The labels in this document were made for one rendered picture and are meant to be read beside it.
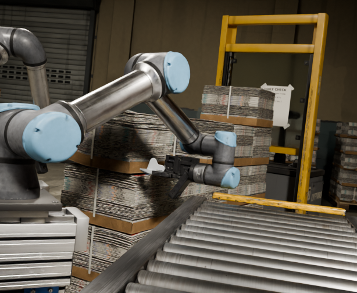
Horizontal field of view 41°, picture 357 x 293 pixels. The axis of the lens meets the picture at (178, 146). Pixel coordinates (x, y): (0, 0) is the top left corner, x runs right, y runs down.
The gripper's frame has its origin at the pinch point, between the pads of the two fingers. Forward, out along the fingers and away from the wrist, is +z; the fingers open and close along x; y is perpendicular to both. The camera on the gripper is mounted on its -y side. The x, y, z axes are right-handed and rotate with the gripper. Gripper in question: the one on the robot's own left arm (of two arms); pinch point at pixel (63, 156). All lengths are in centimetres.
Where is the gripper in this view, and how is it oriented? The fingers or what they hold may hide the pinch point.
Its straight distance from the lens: 207.3
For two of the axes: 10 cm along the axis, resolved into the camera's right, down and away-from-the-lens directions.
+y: 1.0, -9.9, -0.5
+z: 8.5, 1.1, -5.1
